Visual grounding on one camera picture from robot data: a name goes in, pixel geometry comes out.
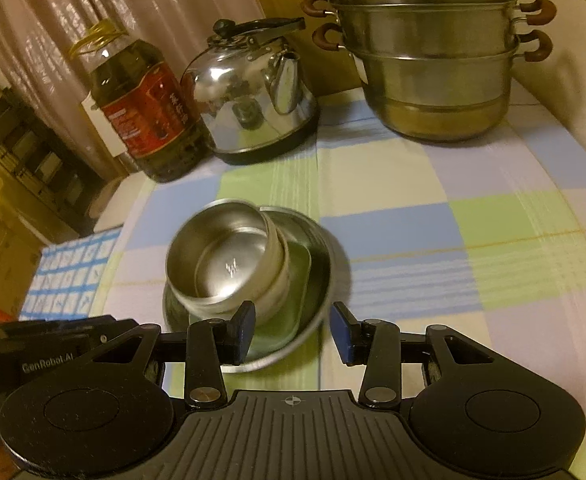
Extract white ceramic bowl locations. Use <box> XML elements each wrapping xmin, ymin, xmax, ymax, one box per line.
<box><xmin>192</xmin><ymin>259</ymin><xmax>291</xmax><ymax>326</ymax></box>

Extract stainless steel kettle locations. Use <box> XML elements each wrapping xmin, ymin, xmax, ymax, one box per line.
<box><xmin>181</xmin><ymin>18</ymin><xmax>319</xmax><ymax>166</ymax></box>

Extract cooking oil bottle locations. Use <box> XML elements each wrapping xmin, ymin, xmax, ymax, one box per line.
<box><xmin>69</xmin><ymin>18</ymin><xmax>209</xmax><ymax>183</ymax></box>

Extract dark shelf rack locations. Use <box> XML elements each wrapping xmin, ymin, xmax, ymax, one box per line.
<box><xmin>0</xmin><ymin>87</ymin><xmax>105</xmax><ymax>236</ymax></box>

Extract beige curtain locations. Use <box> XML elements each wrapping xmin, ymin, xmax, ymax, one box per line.
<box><xmin>0</xmin><ymin>0</ymin><xmax>267</xmax><ymax>181</ymax></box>

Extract stainless steel steamer pot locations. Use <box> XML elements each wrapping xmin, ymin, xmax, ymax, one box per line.
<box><xmin>301</xmin><ymin>0</ymin><xmax>557</xmax><ymax>142</ymax></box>

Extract blue white patterned cloth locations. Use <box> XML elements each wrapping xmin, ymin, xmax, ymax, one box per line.
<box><xmin>18</xmin><ymin>228</ymin><xmax>122</xmax><ymax>321</ymax></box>

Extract checkered pastel tablecloth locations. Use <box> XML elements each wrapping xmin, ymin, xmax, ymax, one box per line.
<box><xmin>91</xmin><ymin>86</ymin><xmax>586</xmax><ymax>479</ymax></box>

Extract stainless steel bowl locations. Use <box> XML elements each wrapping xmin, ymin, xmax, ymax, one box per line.
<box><xmin>166</xmin><ymin>200</ymin><xmax>284</xmax><ymax>316</ymax></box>

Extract large stainless steel plate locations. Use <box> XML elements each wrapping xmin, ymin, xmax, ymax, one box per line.
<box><xmin>163</xmin><ymin>200</ymin><xmax>333</xmax><ymax>374</ymax></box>

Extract left hand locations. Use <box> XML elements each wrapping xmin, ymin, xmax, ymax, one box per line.
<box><xmin>0</xmin><ymin>445</ymin><xmax>20</xmax><ymax>480</ymax></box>

